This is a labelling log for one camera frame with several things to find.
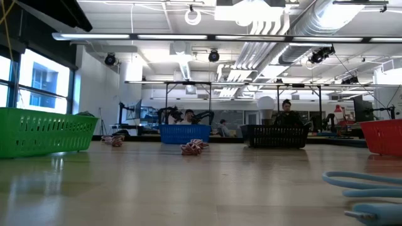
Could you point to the black computer monitor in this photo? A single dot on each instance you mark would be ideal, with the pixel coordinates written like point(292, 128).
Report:
point(361, 110)

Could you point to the black aluminium table frame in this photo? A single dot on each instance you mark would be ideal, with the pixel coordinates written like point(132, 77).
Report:
point(226, 140)

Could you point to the green plastic basket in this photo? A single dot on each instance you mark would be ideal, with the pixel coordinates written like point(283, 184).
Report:
point(47, 135)

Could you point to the black plastic basket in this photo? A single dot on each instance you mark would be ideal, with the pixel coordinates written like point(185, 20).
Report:
point(276, 136)

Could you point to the black ceiling camera cluster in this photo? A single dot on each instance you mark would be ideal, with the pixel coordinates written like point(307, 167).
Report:
point(320, 54)

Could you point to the black background rig frame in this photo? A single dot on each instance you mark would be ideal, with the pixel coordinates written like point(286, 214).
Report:
point(188, 83)
point(298, 85)

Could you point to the person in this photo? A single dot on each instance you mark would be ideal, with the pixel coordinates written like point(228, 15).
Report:
point(287, 117)
point(223, 128)
point(189, 113)

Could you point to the black background robot arm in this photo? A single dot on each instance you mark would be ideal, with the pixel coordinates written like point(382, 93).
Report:
point(204, 115)
point(172, 113)

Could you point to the large window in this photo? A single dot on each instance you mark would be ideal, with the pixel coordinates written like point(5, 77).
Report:
point(44, 81)

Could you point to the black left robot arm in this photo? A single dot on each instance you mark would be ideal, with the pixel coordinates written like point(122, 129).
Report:
point(56, 12)

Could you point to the red desk lamp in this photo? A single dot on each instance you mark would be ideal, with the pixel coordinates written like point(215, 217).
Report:
point(338, 109)

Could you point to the red plastic basket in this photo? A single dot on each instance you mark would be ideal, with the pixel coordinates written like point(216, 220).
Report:
point(384, 138)

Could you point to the overhead LED light bar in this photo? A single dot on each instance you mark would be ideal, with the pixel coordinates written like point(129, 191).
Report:
point(213, 37)

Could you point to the blue plastic basket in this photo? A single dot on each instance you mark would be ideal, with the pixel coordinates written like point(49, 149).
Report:
point(185, 134)

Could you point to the silver ventilation duct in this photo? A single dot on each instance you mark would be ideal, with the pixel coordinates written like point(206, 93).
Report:
point(314, 19)

